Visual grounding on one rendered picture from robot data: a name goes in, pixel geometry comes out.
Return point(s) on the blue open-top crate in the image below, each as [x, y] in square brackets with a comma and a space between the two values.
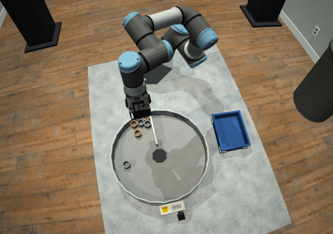
[230, 131]

